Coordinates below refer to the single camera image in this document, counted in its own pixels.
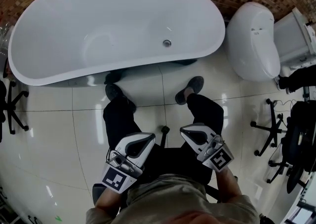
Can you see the person's right leg black trousers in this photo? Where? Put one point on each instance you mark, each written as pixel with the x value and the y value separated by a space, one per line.
pixel 207 112

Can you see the white bathtub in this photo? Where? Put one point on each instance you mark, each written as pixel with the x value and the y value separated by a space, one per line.
pixel 111 15

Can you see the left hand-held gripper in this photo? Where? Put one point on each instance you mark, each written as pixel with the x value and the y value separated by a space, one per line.
pixel 116 178

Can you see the person's dark shoe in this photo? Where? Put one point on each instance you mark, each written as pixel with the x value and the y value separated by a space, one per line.
pixel 191 88
pixel 113 91

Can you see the person's right dark shoe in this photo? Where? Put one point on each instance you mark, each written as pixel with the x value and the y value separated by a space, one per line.
pixel 191 88

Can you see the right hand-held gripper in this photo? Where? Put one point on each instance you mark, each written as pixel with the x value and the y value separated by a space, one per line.
pixel 218 157

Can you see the person's leg black trousers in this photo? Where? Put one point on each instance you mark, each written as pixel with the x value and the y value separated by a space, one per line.
pixel 121 122
pixel 207 112

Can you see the person's left forearm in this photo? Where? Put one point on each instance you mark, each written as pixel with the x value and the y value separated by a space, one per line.
pixel 108 200

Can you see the white oval toilet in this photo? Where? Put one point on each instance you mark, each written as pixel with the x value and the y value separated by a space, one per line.
pixel 251 45

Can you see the person's left leg black trousers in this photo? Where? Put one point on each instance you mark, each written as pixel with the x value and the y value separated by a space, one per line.
pixel 121 122

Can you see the black chair base left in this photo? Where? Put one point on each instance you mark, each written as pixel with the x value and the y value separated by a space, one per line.
pixel 12 109

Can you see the person's right forearm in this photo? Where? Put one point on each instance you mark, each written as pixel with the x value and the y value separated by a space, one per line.
pixel 228 186

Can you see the person's left dark shoe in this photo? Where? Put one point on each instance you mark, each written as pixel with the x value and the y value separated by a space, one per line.
pixel 113 91

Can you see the person's beige shirt torso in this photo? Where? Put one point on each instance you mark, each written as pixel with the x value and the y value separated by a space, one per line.
pixel 177 198

